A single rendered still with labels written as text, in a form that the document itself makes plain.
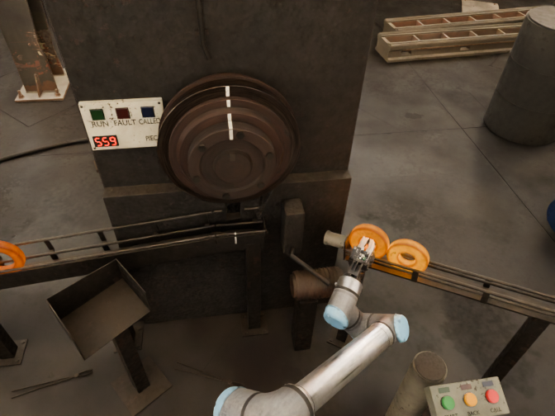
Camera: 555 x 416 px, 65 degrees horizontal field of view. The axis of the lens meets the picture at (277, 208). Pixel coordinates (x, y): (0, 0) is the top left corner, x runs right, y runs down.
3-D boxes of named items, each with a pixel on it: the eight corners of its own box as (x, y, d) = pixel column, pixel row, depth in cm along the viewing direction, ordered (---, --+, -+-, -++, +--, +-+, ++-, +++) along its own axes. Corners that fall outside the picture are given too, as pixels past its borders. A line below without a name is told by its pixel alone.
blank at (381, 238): (353, 218, 168) (350, 224, 166) (392, 229, 163) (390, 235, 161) (349, 247, 178) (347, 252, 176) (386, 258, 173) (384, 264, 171)
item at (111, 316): (99, 391, 196) (45, 299, 147) (149, 354, 210) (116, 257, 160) (122, 426, 186) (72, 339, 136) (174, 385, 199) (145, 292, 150)
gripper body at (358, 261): (374, 250, 157) (362, 279, 152) (372, 261, 165) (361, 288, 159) (353, 243, 160) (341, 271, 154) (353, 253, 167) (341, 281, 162)
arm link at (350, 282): (358, 301, 158) (333, 290, 161) (362, 289, 160) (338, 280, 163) (359, 292, 150) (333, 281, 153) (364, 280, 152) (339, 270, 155)
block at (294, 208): (278, 237, 192) (281, 196, 175) (296, 235, 193) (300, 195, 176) (282, 255, 184) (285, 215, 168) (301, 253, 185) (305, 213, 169)
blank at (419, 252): (391, 233, 163) (389, 238, 161) (434, 246, 158) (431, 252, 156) (386, 260, 174) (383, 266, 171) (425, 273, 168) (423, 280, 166)
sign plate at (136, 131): (93, 147, 152) (78, 101, 140) (169, 142, 156) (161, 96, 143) (92, 150, 151) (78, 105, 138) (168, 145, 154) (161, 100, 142)
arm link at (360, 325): (378, 346, 154) (360, 329, 148) (352, 343, 162) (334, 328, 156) (385, 322, 159) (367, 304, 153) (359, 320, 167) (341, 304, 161)
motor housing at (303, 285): (284, 331, 221) (289, 264, 184) (326, 326, 224) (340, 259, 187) (289, 355, 212) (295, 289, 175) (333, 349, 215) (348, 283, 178)
